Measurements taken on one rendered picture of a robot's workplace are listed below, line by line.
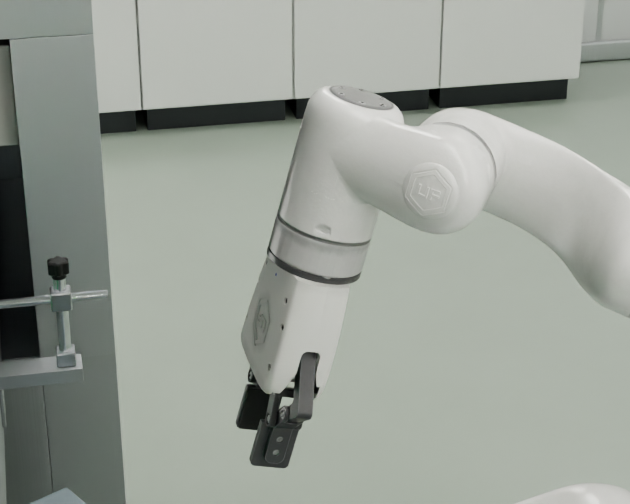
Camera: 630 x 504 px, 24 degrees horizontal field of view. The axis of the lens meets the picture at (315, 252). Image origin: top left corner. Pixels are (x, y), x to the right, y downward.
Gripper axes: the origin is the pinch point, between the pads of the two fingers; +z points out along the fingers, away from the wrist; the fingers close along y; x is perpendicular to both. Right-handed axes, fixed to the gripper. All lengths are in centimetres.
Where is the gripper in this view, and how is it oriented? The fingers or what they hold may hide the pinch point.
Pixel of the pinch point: (266, 427)
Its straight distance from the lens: 118.9
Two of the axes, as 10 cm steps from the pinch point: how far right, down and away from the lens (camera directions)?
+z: -2.6, 9.0, 3.6
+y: 2.4, 4.2, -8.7
